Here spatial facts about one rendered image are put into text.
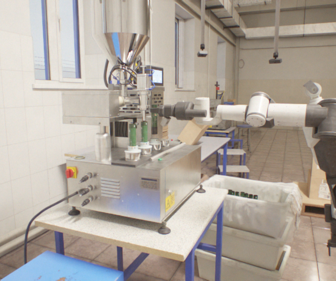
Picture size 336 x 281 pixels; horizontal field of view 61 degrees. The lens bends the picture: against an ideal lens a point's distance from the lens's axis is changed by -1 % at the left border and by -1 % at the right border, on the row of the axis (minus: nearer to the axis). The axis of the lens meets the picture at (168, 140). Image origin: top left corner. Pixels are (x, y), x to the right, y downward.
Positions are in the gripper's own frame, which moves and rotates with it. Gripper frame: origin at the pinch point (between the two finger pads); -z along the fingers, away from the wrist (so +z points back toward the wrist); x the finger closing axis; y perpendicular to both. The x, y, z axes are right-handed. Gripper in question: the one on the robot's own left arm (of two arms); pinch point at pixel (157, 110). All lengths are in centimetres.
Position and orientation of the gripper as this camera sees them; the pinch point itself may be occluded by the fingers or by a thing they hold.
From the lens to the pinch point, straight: 144.8
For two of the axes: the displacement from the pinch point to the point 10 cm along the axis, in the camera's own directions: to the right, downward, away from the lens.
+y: 0.0, 9.9, 1.6
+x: -3.9, 1.5, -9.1
